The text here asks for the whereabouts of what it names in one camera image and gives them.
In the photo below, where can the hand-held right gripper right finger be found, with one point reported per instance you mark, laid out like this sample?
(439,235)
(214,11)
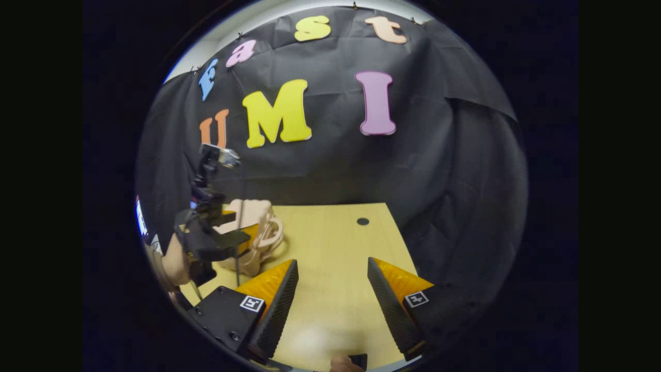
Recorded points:
(390,305)

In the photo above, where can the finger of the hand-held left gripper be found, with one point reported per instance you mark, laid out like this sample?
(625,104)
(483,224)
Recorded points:
(227,210)
(249,237)

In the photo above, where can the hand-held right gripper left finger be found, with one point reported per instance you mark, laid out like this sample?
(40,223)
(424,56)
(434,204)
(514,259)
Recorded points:
(276,305)

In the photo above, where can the white printed object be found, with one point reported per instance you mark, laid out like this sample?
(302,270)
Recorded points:
(140,217)

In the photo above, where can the black backdrop cloth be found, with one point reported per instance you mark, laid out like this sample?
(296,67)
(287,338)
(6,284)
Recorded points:
(387,165)

